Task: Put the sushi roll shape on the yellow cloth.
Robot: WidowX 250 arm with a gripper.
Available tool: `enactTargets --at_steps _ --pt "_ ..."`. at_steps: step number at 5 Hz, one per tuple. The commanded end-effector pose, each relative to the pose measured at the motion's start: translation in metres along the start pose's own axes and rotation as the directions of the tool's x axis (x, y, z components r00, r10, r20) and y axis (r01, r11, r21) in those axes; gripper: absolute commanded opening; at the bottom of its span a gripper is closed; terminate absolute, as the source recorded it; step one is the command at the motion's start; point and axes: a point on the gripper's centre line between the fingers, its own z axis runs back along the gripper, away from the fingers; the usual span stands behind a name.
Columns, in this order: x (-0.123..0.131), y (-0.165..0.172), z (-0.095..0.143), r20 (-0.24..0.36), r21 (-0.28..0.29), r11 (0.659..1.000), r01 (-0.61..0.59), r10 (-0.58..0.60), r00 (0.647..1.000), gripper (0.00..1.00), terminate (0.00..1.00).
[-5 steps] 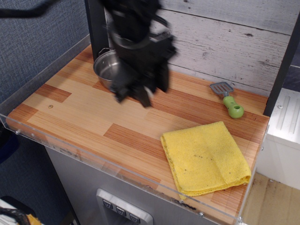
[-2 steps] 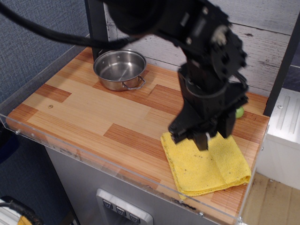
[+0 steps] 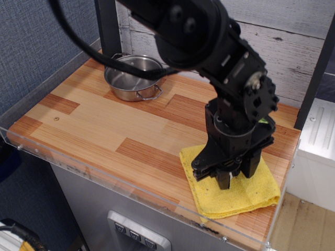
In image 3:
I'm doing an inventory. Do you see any silver dispenser button panel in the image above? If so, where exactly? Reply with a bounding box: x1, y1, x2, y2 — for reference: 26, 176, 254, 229
107, 210, 172, 250

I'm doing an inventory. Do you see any black braided cable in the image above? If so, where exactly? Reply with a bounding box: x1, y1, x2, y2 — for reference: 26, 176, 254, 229
49, 0, 181, 79

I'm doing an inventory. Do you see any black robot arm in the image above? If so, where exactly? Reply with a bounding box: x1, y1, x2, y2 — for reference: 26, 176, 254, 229
122, 1, 278, 190

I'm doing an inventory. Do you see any green grey toy spatula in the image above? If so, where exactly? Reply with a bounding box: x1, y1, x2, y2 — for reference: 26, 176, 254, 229
258, 118, 269, 124

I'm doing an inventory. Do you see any clear acrylic guard rail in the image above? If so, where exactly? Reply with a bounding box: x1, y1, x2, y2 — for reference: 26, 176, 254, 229
0, 38, 302, 251

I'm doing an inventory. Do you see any yellow object bottom left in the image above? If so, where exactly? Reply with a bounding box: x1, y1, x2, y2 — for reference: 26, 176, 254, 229
19, 241, 35, 251

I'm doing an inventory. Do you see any dark vertical post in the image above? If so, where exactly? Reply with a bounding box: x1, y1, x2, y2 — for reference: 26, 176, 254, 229
294, 17, 334, 130
94, 0, 122, 58

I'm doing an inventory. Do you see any dark vertical post right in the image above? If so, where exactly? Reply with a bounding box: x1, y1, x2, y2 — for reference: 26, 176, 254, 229
294, 17, 334, 130

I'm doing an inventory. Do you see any dark vertical post left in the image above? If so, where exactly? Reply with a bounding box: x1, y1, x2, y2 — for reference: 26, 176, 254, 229
94, 0, 122, 58

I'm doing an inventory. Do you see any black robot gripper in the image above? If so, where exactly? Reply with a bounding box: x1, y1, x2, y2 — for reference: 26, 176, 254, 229
192, 100, 275, 190

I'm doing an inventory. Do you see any yellow folded towel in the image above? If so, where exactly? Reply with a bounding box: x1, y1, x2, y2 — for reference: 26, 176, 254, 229
180, 145, 281, 220

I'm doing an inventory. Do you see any stainless steel pot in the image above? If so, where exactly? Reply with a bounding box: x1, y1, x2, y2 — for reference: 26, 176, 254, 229
104, 53, 163, 102

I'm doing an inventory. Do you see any white aluminium box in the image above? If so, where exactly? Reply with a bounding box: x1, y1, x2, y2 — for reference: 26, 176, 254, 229
286, 98, 334, 211

